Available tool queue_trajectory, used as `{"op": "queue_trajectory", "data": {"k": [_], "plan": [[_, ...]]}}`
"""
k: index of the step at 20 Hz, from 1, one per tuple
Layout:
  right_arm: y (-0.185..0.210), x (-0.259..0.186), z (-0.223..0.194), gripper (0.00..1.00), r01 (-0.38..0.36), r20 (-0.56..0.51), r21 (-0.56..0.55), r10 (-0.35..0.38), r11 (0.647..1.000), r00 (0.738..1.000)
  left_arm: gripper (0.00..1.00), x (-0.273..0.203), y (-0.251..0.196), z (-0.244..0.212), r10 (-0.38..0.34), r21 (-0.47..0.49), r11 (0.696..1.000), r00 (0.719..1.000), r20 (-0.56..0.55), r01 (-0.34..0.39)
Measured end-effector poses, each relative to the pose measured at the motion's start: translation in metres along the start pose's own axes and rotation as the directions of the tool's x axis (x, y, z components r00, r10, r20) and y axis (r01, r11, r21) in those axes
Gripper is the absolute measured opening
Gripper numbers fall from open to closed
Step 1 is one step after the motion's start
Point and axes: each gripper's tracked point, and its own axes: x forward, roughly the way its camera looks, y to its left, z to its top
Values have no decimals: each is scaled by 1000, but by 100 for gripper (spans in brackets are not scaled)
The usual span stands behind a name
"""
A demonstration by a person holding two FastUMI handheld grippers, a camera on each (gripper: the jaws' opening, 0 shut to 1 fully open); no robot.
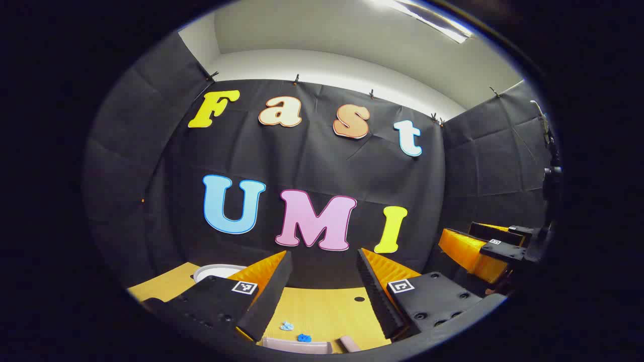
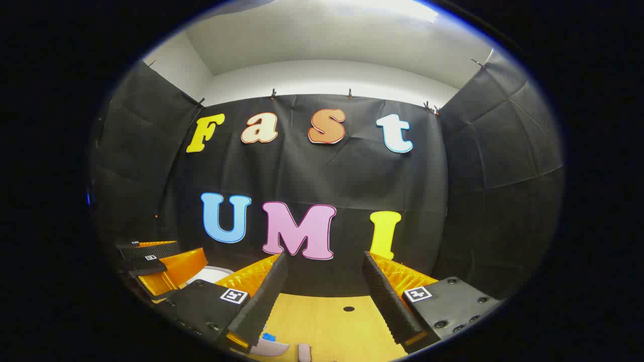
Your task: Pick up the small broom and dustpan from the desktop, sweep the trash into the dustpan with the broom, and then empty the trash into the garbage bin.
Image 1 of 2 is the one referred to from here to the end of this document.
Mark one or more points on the lavender dustpan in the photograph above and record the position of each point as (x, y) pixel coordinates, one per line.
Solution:
(297, 346)

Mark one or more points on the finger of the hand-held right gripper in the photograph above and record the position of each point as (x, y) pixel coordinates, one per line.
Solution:
(468, 251)
(503, 233)

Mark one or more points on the dark blue paper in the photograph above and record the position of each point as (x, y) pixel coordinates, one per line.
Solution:
(303, 338)

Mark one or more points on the ceiling light panel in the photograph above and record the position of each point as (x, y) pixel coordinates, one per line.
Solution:
(432, 20)

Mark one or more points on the thin dark stand pole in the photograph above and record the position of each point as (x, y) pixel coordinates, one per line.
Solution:
(547, 133)

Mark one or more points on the light blue paper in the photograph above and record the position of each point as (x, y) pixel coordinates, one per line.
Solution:
(287, 326)

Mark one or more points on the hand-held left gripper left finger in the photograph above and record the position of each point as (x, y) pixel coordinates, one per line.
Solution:
(266, 301)

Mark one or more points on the wooden desktop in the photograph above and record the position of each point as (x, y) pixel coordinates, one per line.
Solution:
(322, 311)

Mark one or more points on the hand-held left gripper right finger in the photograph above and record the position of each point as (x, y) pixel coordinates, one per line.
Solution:
(375, 291)

